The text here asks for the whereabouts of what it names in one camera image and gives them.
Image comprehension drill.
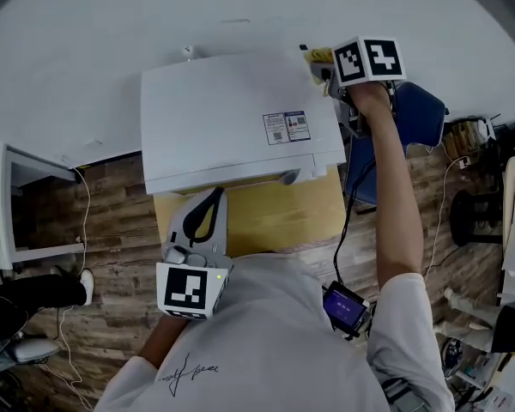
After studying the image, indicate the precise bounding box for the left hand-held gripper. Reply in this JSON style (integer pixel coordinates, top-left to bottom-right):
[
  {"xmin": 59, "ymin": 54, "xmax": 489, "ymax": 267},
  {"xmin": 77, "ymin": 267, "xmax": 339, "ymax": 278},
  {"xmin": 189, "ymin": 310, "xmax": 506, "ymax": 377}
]
[{"xmin": 155, "ymin": 186, "xmax": 235, "ymax": 321}]

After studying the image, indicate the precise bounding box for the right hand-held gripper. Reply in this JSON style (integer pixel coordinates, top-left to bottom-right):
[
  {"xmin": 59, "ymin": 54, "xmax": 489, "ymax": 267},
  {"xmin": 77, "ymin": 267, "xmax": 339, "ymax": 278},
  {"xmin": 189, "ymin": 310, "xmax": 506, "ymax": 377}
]
[{"xmin": 309, "ymin": 35, "xmax": 407, "ymax": 139}]

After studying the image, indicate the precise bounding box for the yellow cloth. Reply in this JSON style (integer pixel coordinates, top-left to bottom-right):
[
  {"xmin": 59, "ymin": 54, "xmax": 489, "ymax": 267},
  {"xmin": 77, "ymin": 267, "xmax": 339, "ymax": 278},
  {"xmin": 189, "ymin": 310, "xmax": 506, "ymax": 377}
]
[{"xmin": 303, "ymin": 45, "xmax": 336, "ymax": 98}]

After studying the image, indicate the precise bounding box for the white appliance box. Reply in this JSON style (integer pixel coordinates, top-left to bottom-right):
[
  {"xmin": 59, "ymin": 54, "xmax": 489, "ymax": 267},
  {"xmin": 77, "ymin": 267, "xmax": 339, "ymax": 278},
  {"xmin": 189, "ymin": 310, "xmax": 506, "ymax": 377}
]
[{"xmin": 139, "ymin": 51, "xmax": 348, "ymax": 197}]

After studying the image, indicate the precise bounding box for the person's right forearm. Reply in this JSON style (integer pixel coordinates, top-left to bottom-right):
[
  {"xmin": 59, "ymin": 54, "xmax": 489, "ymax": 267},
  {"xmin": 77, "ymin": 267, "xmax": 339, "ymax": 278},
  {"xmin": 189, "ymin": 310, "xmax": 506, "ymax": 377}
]
[{"xmin": 348, "ymin": 82, "xmax": 426, "ymax": 294}]

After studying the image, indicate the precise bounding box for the person's left forearm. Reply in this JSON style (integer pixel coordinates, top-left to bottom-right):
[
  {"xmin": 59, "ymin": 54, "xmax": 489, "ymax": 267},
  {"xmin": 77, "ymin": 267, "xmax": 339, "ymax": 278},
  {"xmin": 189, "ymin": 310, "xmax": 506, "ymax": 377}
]
[{"xmin": 136, "ymin": 313, "xmax": 190, "ymax": 369}]

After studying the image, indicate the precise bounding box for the blue chair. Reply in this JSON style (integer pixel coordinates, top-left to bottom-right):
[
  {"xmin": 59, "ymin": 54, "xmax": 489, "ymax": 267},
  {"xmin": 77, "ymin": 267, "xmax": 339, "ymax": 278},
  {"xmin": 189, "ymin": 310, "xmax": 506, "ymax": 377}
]
[{"xmin": 342, "ymin": 81, "xmax": 451, "ymax": 217}]

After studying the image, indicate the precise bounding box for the person's white shirt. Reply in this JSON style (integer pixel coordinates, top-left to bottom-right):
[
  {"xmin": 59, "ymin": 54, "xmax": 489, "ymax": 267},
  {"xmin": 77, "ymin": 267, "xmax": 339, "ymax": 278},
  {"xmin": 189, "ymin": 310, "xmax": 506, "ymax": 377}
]
[{"xmin": 92, "ymin": 251, "xmax": 456, "ymax": 412}]

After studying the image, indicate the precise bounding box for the black device with purple screen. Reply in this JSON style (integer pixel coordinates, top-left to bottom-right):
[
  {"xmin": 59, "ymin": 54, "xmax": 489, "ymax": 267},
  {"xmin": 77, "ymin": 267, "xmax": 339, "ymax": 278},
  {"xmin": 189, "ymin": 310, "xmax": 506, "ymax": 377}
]
[{"xmin": 321, "ymin": 280, "xmax": 373, "ymax": 342}]

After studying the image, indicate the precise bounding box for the brown cardboard box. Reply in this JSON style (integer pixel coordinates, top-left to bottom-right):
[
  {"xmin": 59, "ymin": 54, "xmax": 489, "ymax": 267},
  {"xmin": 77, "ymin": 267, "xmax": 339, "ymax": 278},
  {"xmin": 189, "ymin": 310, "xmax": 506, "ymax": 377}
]
[{"xmin": 447, "ymin": 120, "xmax": 482, "ymax": 163}]

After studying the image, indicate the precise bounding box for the white router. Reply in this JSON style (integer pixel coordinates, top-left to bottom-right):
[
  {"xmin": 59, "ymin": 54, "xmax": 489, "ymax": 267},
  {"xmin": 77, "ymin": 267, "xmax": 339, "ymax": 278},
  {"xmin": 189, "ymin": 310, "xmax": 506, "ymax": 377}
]
[{"xmin": 476, "ymin": 114, "xmax": 501, "ymax": 142}]

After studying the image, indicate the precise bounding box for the grey office chair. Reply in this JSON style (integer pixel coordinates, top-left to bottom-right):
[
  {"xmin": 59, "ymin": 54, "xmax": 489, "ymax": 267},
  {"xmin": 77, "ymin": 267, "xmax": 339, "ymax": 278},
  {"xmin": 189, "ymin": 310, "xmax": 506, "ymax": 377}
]
[{"xmin": 0, "ymin": 332, "xmax": 62, "ymax": 376}]

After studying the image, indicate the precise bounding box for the white floor cable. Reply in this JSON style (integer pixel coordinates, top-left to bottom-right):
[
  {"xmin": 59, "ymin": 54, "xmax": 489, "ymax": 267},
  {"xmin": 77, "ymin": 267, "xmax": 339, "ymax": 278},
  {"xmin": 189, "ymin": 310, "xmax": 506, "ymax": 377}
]
[
  {"xmin": 59, "ymin": 155, "xmax": 94, "ymax": 411},
  {"xmin": 421, "ymin": 139, "xmax": 474, "ymax": 283}
]

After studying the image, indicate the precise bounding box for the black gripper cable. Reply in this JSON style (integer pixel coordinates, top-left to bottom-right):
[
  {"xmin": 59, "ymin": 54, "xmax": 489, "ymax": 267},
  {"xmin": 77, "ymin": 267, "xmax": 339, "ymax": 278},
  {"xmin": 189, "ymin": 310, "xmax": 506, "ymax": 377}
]
[{"xmin": 333, "ymin": 137, "xmax": 378, "ymax": 285}]

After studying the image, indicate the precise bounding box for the grey shoulder strap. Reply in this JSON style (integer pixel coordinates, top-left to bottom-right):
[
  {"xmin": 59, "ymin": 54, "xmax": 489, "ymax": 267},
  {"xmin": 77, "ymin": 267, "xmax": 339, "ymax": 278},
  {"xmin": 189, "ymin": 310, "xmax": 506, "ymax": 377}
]
[{"xmin": 380, "ymin": 375, "xmax": 428, "ymax": 412}]

